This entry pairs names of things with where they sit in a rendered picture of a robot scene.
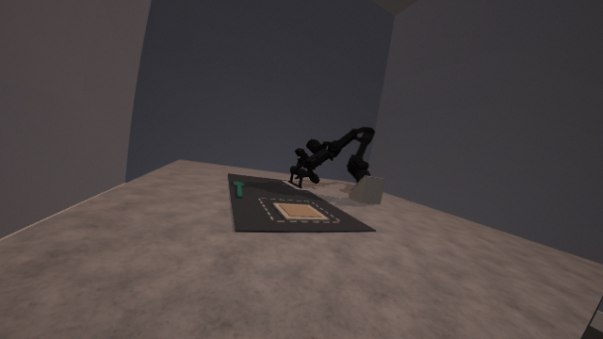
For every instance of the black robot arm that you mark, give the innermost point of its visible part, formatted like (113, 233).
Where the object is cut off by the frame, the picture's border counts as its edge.
(357, 167)

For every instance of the tan square tile with black center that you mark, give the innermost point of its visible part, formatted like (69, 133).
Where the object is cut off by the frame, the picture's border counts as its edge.
(299, 212)

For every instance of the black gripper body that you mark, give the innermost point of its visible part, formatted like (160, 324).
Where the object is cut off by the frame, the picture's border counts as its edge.
(311, 163)

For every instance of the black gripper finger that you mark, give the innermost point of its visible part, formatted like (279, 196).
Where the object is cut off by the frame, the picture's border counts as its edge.
(299, 165)
(307, 174)

